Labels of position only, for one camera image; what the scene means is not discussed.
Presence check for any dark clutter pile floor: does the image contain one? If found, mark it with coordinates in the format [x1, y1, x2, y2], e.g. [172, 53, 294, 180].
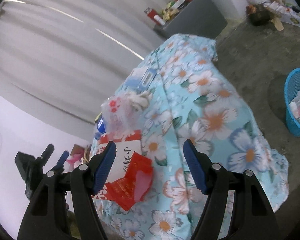
[246, 4, 273, 27]

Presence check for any clear plastic wrapper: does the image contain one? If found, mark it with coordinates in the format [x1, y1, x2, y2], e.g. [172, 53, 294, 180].
[101, 90, 152, 134]

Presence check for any blue white tissue box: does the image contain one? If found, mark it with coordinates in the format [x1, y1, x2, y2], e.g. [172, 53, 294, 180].
[124, 67, 157, 92]

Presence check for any Pepsi plastic bottle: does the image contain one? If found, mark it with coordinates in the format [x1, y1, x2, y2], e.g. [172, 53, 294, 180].
[94, 114, 106, 140]

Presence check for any red white food bag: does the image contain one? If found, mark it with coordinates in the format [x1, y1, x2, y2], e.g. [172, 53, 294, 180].
[92, 129, 143, 201]

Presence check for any red thermos bottle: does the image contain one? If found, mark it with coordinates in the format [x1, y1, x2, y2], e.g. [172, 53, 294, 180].
[145, 8, 159, 25]

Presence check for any red paper packet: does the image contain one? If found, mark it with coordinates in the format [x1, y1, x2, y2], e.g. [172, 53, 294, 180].
[105, 152, 153, 211]

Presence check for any white small bottle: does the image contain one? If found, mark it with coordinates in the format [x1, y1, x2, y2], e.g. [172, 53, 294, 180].
[154, 15, 166, 26]

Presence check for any floral blue bed sheet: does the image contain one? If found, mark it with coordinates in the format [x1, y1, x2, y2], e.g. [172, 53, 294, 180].
[94, 34, 289, 239]

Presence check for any grey bedside cabinet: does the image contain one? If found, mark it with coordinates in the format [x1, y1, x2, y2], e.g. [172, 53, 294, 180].
[154, 0, 228, 39]

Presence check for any white floral cloth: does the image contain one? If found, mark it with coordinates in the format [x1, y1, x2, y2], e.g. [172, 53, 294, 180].
[263, 2, 300, 28]

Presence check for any blue plastic trash basket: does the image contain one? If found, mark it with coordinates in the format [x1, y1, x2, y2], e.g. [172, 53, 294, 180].
[284, 68, 300, 137]

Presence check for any grey window curtain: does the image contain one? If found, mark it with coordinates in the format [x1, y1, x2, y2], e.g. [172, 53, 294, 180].
[0, 0, 168, 140]

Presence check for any yellow snack wrappers pile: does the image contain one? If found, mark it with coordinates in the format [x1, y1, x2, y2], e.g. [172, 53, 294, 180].
[160, 1, 179, 22]

